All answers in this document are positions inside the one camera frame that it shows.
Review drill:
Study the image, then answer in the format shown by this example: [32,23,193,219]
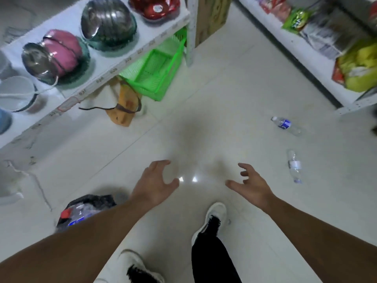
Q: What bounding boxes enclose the person's left hand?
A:
[130,160,180,208]

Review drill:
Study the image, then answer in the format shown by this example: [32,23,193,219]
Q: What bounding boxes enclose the person's right hand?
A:
[225,163,277,214]

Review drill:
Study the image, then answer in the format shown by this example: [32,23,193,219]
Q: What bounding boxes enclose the person's right forearm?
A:
[266,196,377,283]

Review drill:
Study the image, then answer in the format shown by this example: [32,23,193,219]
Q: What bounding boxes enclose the person's left forearm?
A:
[0,196,154,283]

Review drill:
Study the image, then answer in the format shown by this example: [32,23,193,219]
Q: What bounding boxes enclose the person's right white shoe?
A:
[191,202,227,247]

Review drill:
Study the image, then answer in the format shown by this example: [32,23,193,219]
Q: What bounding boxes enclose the person's white shoe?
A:
[191,202,227,247]
[118,249,165,283]

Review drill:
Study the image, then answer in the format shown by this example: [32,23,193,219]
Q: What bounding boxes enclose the white label clear water bottle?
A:
[287,150,303,184]

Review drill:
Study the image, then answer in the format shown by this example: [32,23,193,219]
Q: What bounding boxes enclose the person's right leg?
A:
[191,216,242,283]

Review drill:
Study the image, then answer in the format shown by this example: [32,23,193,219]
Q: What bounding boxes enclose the person's leg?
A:
[191,216,242,283]
[127,265,164,283]

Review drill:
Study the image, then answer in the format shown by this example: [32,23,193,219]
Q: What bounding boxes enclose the blue label clear water bottle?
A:
[271,116,303,136]

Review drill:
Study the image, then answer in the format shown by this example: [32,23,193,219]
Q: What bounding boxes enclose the person's left white shoe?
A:
[118,249,165,283]

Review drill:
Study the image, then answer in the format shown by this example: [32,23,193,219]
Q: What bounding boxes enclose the black bag of bottles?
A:
[55,194,117,234]

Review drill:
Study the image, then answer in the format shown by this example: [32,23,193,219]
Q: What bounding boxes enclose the orange cloth bag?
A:
[78,79,143,127]

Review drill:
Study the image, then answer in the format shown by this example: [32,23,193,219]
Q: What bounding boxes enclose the person's left leg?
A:
[127,265,164,283]

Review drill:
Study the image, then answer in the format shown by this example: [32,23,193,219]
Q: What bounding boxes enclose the green plastic basket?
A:
[119,26,188,102]

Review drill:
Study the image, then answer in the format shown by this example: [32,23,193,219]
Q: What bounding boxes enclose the white shelf with snacks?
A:
[235,0,377,116]

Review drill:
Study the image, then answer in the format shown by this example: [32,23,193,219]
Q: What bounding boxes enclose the white shelf with bowls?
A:
[0,0,198,151]

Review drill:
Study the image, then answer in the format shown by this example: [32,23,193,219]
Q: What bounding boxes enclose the cardboard box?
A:
[194,0,233,48]

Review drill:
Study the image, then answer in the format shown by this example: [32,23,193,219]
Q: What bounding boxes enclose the yellow green snack packets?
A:
[332,39,377,93]

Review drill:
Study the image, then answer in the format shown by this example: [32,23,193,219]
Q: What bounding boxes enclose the stack of pink steel bowls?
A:
[21,29,91,86]

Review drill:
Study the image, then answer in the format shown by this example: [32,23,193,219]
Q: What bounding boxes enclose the green snack packet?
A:
[282,8,312,34]

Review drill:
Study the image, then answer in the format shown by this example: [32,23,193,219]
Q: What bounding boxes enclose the stack of red bowls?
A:
[128,0,181,21]

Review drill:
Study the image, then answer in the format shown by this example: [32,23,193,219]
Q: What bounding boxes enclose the blue bowl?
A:
[0,108,13,135]

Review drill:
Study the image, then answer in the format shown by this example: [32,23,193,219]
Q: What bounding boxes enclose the white bowl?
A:
[0,75,39,112]

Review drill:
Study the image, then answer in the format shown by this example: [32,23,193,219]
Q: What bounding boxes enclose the silver grey packets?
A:
[300,4,370,61]

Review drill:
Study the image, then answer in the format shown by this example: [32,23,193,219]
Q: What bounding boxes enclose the red snack packets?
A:
[256,0,293,23]

